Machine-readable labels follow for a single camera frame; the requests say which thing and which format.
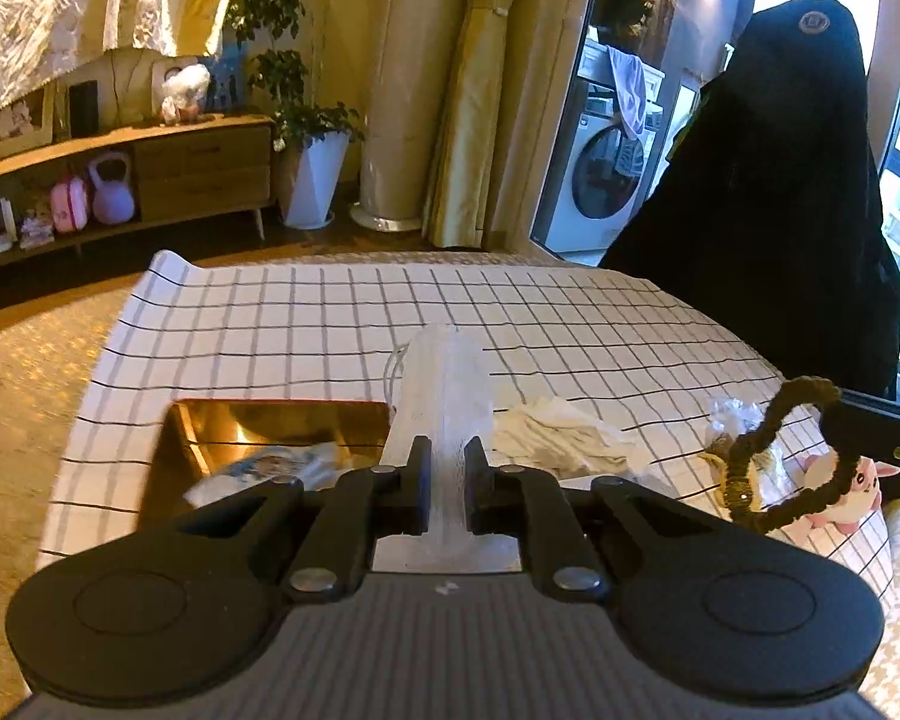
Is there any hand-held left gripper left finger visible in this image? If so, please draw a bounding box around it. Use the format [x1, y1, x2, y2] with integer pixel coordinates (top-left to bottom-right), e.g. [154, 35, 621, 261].
[171, 435, 433, 602]

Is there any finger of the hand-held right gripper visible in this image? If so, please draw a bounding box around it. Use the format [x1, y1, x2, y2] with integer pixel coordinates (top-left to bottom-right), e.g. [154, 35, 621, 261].
[817, 388, 900, 500]

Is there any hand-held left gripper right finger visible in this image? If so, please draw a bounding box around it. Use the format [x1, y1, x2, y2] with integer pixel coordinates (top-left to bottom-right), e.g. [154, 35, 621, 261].
[465, 435, 730, 604]

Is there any brown hair tie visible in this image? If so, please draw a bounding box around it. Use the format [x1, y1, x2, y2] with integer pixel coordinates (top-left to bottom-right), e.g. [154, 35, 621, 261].
[722, 376, 842, 535]

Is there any gold tray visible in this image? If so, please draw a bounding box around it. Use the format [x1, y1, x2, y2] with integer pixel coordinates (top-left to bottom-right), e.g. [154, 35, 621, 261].
[136, 399, 392, 533]

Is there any pink plush toy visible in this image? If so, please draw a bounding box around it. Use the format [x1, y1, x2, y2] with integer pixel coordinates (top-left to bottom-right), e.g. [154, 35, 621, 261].
[799, 446, 900, 533]

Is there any crumpled white cloth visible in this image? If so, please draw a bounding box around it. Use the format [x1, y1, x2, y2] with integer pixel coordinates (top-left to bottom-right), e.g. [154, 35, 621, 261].
[491, 396, 650, 479]

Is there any bag of cotton swabs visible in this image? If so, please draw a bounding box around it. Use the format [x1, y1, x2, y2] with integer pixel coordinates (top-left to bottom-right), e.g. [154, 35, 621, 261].
[701, 397, 785, 503]

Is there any blue white packet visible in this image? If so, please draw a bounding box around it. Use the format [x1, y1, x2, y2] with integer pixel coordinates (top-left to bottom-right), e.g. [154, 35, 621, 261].
[184, 441, 350, 507]

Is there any checked white tablecloth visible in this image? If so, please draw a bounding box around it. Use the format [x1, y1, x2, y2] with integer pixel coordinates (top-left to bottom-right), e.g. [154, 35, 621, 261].
[37, 250, 895, 620]

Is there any black covered chair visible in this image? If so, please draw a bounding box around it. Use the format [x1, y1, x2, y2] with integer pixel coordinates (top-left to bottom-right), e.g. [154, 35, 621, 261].
[598, 0, 900, 400]

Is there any white washing machine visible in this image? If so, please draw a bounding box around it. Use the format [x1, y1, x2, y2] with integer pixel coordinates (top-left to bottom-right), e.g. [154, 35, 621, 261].
[549, 40, 667, 254]

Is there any potted green plant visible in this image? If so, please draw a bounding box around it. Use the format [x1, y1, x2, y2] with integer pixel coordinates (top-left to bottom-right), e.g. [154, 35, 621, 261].
[223, 0, 380, 231]

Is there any wooden cabinet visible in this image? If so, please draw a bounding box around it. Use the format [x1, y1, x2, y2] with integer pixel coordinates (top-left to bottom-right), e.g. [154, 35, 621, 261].
[0, 112, 278, 275]

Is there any cream cylindrical air conditioner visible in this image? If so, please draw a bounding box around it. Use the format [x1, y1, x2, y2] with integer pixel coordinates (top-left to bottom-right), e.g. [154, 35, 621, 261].
[347, 0, 467, 233]

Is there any yellow curtain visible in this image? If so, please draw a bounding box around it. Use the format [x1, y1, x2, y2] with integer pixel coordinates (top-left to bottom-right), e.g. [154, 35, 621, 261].
[422, 0, 602, 253]

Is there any beige patterned table cover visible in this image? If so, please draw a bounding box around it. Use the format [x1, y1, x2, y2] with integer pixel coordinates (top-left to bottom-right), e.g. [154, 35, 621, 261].
[0, 250, 900, 720]

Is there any purple kettlebell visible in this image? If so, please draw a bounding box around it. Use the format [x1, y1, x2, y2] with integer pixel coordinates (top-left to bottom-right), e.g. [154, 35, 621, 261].
[88, 151, 137, 226]

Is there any hanging white towel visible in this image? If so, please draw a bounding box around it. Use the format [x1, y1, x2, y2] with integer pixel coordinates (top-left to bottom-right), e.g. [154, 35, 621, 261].
[606, 45, 652, 140]

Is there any blue decoration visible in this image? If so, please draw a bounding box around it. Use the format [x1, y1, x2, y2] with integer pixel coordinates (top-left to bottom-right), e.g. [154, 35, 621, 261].
[205, 51, 247, 115]

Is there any pink toy case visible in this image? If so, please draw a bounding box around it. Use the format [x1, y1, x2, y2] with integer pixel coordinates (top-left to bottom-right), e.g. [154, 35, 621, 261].
[49, 175, 90, 234]

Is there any white plush toy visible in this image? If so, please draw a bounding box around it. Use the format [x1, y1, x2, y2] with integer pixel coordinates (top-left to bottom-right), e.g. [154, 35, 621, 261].
[160, 63, 212, 122]

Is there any small toy figure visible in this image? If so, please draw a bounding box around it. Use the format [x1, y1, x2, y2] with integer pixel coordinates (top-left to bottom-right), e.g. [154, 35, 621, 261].
[18, 208, 56, 250]

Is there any black speaker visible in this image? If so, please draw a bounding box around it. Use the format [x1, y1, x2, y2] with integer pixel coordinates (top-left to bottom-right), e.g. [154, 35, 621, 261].
[68, 79, 101, 138]

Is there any cream lace cloth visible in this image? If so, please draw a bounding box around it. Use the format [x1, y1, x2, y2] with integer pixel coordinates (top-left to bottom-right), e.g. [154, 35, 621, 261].
[0, 0, 254, 130]

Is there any white photo frame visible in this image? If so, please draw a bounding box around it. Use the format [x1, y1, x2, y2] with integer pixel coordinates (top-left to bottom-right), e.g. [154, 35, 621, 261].
[0, 85, 56, 163]

